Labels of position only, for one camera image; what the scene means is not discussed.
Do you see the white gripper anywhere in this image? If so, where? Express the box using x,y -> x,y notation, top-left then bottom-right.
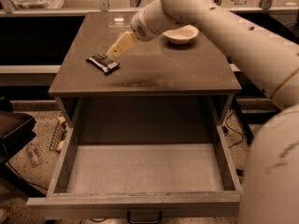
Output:
107,9 -> 156,59

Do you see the black rxbar chocolate wrapper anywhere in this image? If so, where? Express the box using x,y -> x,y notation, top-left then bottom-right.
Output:
87,53 -> 120,75

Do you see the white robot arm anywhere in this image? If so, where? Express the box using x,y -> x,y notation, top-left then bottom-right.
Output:
107,0 -> 299,224

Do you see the grey drawer cabinet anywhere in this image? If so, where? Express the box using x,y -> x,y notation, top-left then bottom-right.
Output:
49,11 -> 241,119

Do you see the open grey top drawer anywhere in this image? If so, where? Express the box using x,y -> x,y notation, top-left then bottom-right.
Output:
26,96 -> 244,220

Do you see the white paper bowl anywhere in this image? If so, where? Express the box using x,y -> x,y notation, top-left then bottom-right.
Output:
164,25 -> 199,45

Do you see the black chair at left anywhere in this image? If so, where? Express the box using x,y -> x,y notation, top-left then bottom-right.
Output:
0,97 -> 45,197

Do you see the clear bottle on floor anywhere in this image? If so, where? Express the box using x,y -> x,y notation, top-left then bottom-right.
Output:
26,144 -> 42,167

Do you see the wire basket on floor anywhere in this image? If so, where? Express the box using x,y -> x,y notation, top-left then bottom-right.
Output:
50,116 -> 68,153

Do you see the black cable on floor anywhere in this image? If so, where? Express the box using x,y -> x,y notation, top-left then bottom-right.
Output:
221,109 -> 245,149

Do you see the black drawer handle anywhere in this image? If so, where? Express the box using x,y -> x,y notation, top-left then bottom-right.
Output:
126,211 -> 163,224

